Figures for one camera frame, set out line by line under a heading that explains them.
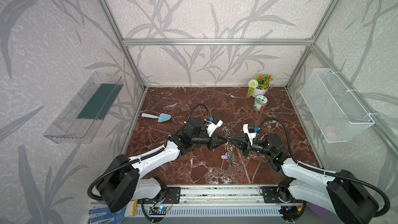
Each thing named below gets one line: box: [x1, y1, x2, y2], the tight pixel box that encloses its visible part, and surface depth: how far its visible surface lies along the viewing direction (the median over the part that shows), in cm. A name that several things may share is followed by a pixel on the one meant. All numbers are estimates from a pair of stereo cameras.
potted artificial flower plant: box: [246, 73, 274, 98], surface depth 107 cm
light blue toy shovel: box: [140, 113, 172, 123], surface depth 104 cm
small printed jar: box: [253, 94, 268, 112], surface depth 105 cm
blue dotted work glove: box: [87, 199, 138, 224], surface depth 69 cm
